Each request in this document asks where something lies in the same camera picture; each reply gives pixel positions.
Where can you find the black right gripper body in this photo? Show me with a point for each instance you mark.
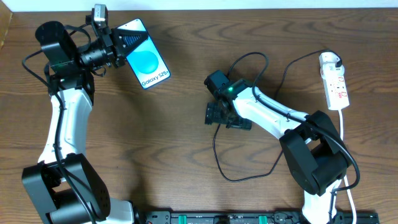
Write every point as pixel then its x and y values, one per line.
pixel 216 112

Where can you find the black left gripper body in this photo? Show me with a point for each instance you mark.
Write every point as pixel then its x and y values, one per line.
pixel 112 48

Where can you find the blue Galaxy smartphone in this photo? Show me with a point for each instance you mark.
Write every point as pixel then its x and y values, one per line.
pixel 148 65

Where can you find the white power strip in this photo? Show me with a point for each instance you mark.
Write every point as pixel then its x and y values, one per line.
pixel 336 93

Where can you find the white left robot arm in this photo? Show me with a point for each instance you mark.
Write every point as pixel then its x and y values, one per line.
pixel 63 186

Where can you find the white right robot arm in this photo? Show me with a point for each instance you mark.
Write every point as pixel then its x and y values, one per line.
pixel 315 155

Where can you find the white charger plug adapter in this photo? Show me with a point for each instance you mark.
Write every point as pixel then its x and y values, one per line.
pixel 331 65

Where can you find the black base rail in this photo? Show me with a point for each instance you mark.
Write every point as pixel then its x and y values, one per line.
pixel 277 217

